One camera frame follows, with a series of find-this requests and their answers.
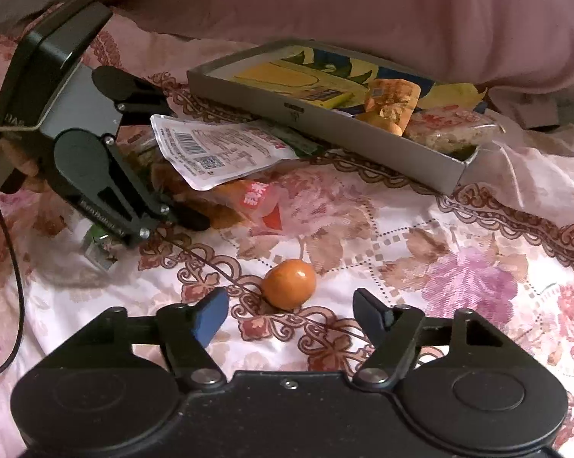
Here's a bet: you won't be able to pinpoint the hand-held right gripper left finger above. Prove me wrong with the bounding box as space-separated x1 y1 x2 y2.
43 289 229 389

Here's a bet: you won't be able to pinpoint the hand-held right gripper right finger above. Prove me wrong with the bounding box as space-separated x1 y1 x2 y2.
354 289 540 389

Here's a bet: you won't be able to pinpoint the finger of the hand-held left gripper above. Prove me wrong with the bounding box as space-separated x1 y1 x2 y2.
74 140 211 248
92 66 173 127

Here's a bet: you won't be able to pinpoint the small green snack packet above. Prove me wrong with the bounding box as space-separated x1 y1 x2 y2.
83 223 126 272

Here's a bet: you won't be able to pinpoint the round orange snack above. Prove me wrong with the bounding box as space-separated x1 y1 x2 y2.
357 112 405 137
262 258 317 310

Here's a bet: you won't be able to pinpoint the white snack packet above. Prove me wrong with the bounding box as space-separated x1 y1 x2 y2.
150 114 300 190

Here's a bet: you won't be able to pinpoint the orange-red snack packet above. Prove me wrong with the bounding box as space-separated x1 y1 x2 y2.
210 179 293 235

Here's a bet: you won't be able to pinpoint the grey box with yellow print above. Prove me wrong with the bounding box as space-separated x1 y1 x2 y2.
188 39 500 196

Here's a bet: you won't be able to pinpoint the rice cracker packet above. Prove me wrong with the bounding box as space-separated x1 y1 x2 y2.
404 107 501 157

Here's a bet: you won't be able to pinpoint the gold snack packet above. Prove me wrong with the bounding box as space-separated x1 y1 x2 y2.
363 79 422 126

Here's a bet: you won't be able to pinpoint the floral bed sheet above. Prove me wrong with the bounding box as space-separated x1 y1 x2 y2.
0 2 574 458

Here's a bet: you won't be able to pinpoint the pink quilt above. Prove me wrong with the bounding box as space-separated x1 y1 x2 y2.
100 0 574 98

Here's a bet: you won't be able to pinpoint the black cable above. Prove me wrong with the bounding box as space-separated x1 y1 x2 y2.
0 105 26 383

